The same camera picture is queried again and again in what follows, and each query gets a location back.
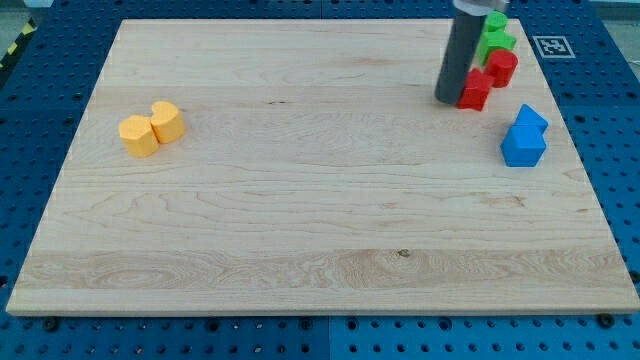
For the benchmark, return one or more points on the red star block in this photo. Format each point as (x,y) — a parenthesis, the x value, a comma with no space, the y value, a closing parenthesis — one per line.
(476,90)

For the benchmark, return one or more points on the blue cube block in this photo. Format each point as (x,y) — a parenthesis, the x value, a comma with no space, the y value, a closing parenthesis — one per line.
(523,146)

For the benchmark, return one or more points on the blue triangle block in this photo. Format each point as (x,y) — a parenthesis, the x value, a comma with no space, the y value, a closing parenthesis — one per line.
(527,116)

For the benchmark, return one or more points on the green star block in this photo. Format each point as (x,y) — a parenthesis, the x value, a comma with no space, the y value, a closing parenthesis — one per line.
(494,40)

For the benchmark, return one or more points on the wooden board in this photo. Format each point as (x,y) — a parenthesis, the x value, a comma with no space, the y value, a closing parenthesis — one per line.
(317,176)

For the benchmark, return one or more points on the yellow heart block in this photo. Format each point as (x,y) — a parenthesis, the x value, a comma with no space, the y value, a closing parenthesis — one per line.
(167,122)

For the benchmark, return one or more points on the yellow hexagon block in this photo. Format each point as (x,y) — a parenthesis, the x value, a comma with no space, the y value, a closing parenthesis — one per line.
(138,136)

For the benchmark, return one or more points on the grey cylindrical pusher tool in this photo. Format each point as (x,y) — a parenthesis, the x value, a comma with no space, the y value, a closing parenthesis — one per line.
(463,39)

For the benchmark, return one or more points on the red cylinder block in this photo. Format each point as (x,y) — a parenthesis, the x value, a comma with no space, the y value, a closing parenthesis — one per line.
(501,65)

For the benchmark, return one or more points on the green cylinder block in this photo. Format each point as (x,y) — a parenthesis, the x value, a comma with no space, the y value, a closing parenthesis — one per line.
(495,21)

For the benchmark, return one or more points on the white fiducial marker tag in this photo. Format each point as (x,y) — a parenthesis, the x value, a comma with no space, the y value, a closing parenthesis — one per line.
(553,47)

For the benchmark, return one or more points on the yellow black hazard tape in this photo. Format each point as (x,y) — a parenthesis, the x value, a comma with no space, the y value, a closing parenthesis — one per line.
(18,46)

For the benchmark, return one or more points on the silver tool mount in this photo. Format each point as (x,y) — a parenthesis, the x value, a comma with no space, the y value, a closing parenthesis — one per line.
(481,7)

